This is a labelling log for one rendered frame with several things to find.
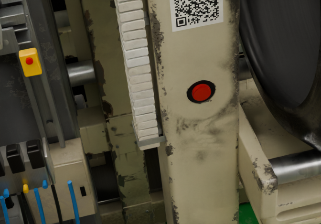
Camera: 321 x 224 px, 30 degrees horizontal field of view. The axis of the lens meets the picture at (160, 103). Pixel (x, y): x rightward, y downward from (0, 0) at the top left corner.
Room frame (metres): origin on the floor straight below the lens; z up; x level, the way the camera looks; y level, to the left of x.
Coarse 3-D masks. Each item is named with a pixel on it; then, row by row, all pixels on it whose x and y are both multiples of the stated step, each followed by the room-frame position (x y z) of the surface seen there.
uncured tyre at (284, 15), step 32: (256, 0) 1.02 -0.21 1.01; (288, 0) 1.03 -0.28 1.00; (320, 0) 0.62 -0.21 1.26; (256, 32) 0.96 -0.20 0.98; (288, 32) 0.98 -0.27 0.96; (320, 32) 0.61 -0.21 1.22; (256, 64) 0.85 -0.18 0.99; (288, 64) 0.91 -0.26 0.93; (320, 64) 0.60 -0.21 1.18; (288, 96) 0.75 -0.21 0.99; (320, 96) 0.59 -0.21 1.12; (288, 128) 0.69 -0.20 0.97; (320, 128) 0.59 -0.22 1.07
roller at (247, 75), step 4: (240, 60) 0.95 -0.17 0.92; (244, 60) 0.95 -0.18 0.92; (240, 64) 0.94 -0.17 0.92; (244, 64) 0.94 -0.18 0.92; (240, 68) 0.93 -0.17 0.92; (244, 68) 0.93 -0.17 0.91; (248, 68) 0.93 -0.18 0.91; (240, 72) 0.93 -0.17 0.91; (244, 72) 0.93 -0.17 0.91; (248, 72) 0.93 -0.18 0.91; (240, 76) 0.93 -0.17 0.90; (244, 76) 0.93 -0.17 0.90; (248, 76) 0.93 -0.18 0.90; (240, 80) 0.93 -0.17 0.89
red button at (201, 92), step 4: (200, 84) 0.71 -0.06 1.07; (204, 84) 0.71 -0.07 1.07; (196, 88) 0.70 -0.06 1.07; (200, 88) 0.70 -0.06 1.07; (204, 88) 0.70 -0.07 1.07; (208, 88) 0.70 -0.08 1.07; (192, 92) 0.70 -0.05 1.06; (196, 92) 0.70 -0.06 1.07; (200, 92) 0.70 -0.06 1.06; (204, 92) 0.70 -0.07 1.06; (208, 92) 0.70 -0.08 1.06; (196, 96) 0.70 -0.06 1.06; (200, 96) 0.70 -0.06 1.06; (204, 96) 0.70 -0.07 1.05; (208, 96) 0.70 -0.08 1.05; (200, 100) 0.70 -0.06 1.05
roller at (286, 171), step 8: (304, 152) 0.68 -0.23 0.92; (312, 152) 0.68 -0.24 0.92; (320, 152) 0.68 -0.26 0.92; (272, 160) 0.67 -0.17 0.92; (280, 160) 0.67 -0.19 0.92; (288, 160) 0.67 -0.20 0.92; (296, 160) 0.67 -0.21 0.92; (304, 160) 0.67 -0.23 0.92; (312, 160) 0.67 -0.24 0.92; (320, 160) 0.66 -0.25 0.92; (272, 168) 0.66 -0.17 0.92; (280, 168) 0.66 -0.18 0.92; (288, 168) 0.66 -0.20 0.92; (296, 168) 0.66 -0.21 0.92; (304, 168) 0.66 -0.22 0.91; (312, 168) 0.66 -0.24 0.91; (320, 168) 0.66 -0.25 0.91; (280, 176) 0.65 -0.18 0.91; (288, 176) 0.65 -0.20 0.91; (296, 176) 0.65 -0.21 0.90; (304, 176) 0.65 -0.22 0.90; (312, 176) 0.66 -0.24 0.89
